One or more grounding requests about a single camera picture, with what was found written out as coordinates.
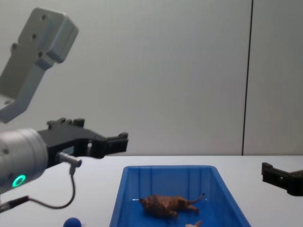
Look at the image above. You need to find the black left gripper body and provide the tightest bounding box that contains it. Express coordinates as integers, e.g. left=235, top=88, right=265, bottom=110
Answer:
left=37, top=127, right=105, bottom=169

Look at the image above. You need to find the blue plastic bin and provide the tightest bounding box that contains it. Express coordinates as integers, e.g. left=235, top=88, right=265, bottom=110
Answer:
left=109, top=165, right=252, bottom=227

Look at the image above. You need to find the brown toy animal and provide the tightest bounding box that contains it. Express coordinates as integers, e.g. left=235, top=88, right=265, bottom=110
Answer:
left=139, top=192, right=206, bottom=218

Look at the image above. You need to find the small blue ball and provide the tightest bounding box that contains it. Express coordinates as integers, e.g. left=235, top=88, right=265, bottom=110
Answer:
left=64, top=217, right=82, bottom=227

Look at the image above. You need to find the thin dark gripper cable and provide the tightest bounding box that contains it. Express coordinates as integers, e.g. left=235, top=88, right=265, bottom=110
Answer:
left=0, top=152, right=82, bottom=212

